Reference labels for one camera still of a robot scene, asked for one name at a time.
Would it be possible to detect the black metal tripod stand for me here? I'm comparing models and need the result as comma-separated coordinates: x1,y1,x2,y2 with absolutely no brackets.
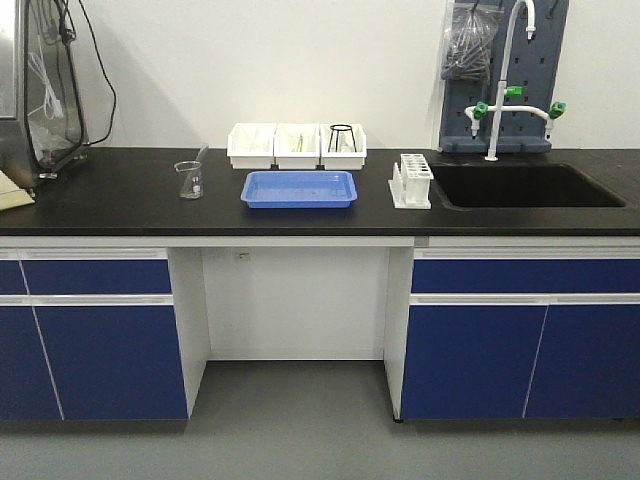
328,123,357,153

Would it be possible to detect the white test tube rack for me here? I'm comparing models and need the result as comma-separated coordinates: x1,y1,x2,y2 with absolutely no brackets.
388,153,434,209

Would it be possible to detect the clear glass test tube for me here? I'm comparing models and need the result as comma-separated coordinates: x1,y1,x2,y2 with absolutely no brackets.
194,144,209,170

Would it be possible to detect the middle white storage bin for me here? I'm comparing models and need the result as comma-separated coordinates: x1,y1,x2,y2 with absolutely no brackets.
274,123,320,170

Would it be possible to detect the white storage bin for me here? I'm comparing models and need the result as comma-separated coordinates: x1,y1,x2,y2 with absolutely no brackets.
274,123,320,170
227,123,277,170
319,124,367,170

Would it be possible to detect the blue drawer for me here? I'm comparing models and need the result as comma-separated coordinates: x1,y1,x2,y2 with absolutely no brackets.
411,259,639,293
22,259,172,295

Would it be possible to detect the blue cabinet door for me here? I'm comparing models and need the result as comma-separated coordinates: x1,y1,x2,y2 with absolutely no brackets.
401,305,546,419
35,305,187,420

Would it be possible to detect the white gooseneck lab faucet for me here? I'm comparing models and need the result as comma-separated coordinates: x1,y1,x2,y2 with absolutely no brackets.
464,0,566,162

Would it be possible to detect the far left blue door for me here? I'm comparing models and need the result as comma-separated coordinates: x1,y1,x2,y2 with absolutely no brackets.
1,306,61,420

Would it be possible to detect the left blue drawer front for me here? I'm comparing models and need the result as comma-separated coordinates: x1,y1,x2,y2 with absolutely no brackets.
22,259,172,295

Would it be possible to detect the black lab sink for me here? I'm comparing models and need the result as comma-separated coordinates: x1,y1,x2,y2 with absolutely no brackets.
431,164,625,208

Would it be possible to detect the right blue cabinet door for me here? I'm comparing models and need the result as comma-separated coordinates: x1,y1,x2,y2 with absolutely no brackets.
401,305,546,419

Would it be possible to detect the right blue drawer front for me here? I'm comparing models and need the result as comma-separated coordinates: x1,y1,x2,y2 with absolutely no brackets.
411,259,639,293

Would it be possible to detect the left blue cabinet door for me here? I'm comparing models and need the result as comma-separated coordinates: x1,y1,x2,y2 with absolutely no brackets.
35,305,187,420

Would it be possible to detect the far right blue door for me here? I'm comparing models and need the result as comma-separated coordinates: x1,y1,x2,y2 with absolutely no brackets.
525,304,639,418

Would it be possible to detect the black power cable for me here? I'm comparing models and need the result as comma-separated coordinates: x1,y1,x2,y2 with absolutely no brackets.
54,0,118,147

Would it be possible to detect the plastic bag of pegs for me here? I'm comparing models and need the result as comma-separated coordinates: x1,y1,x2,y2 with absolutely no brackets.
440,1,503,81

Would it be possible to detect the right white storage bin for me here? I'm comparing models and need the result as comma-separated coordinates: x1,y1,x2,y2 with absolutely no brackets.
319,124,367,170

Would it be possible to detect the grey pegboard drying rack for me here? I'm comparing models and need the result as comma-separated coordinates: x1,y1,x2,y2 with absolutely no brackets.
439,1,569,154

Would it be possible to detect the left white storage bin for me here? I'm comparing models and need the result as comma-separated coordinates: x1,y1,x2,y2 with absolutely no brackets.
227,123,277,170

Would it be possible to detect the beige paper pad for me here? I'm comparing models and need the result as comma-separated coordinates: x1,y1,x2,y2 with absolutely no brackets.
0,171,35,211

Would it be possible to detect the blue plastic tray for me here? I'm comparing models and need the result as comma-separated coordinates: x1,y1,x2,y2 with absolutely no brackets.
241,170,358,209

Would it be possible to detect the glass beaker on counter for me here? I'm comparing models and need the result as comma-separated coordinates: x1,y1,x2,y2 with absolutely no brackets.
174,161,203,200

